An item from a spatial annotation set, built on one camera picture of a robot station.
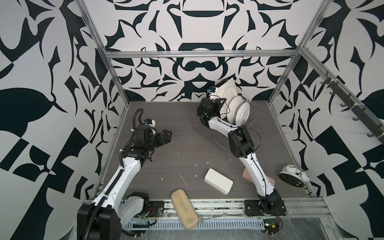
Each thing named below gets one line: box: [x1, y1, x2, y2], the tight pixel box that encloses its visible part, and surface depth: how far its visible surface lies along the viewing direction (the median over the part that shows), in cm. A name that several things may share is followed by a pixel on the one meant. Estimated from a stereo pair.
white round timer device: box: [279, 164, 310, 188], surface depth 77 cm
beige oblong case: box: [171, 188, 199, 230], surface depth 73 cm
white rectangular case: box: [204, 168, 234, 195], surface depth 81 cm
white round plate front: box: [235, 102, 251, 127], surface depth 99 cm
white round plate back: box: [227, 95, 245, 124], surface depth 101 cm
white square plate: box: [215, 78, 238, 120], surface depth 97 cm
